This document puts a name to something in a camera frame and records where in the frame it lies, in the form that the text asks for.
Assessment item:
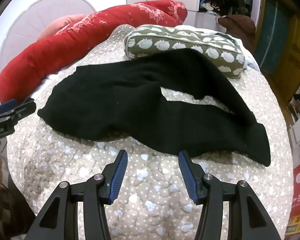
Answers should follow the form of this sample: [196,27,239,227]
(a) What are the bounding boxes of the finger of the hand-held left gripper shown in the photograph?
[5,97,37,126]
[0,99,18,117]

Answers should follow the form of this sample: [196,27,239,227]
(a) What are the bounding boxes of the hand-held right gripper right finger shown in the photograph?
[178,150,282,240]

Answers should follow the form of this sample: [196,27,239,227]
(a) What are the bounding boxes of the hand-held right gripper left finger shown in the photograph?
[24,149,128,240]

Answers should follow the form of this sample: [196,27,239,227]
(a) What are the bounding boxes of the person's left forearm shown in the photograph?
[0,140,36,240]

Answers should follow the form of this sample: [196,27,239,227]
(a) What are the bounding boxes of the green patterned pillow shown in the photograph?
[124,24,247,79]

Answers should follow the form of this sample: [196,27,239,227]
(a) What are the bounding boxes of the black pants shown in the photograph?
[37,48,272,167]

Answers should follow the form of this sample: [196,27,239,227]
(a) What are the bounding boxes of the red long bolster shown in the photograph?
[0,0,188,103]

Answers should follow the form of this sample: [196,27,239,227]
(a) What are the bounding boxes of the teal door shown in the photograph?
[254,0,292,64]

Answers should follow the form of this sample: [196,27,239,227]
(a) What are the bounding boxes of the white round headboard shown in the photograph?
[0,0,98,64]

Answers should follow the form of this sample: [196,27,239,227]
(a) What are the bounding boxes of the beige dotted blanket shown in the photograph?
[6,24,294,240]

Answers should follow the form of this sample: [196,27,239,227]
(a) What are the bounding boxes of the wooden door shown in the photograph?
[271,14,300,103]

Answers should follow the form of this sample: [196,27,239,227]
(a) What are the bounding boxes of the brown pillow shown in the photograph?
[219,14,257,53]

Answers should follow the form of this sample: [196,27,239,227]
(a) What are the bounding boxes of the pink pillow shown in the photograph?
[37,14,87,41]

